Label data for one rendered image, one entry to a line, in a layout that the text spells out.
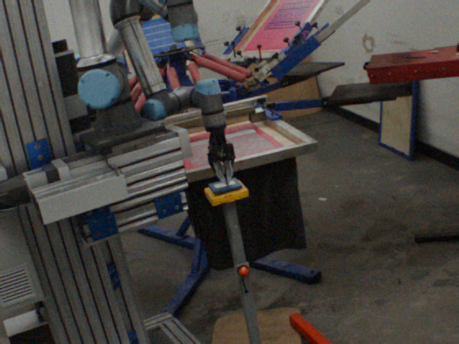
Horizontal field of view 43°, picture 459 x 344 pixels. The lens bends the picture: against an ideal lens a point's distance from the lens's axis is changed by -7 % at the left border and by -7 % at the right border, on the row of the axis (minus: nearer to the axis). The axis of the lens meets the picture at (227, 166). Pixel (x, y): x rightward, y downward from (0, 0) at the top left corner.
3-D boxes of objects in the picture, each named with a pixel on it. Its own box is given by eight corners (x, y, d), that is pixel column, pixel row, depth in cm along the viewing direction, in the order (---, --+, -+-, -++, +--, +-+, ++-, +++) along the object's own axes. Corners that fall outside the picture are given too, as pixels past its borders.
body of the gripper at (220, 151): (214, 165, 205) (207, 130, 201) (209, 160, 213) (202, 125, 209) (237, 160, 206) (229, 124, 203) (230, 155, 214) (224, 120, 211)
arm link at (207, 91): (205, 78, 208) (223, 77, 202) (211, 109, 211) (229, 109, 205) (188, 83, 203) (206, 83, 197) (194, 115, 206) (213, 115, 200)
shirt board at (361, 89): (413, 91, 346) (411, 78, 344) (413, 107, 310) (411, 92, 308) (200, 113, 390) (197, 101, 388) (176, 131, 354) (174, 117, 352)
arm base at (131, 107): (103, 139, 182) (96, 107, 179) (91, 133, 195) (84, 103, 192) (149, 126, 188) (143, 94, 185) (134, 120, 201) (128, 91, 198)
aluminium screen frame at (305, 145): (319, 151, 238) (317, 141, 237) (170, 187, 228) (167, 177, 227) (263, 115, 312) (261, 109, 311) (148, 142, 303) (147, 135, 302)
